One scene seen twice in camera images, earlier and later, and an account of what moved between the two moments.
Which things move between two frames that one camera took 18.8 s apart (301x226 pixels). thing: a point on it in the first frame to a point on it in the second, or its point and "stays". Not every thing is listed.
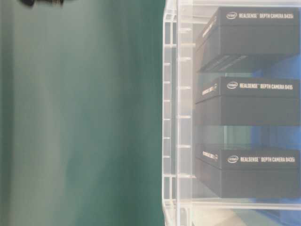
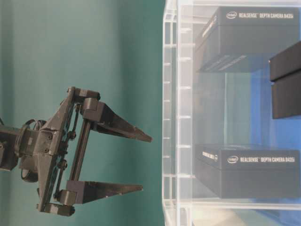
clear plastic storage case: (231, 112) stays
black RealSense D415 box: (249, 100) to (285, 74)
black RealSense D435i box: (248, 173) stays
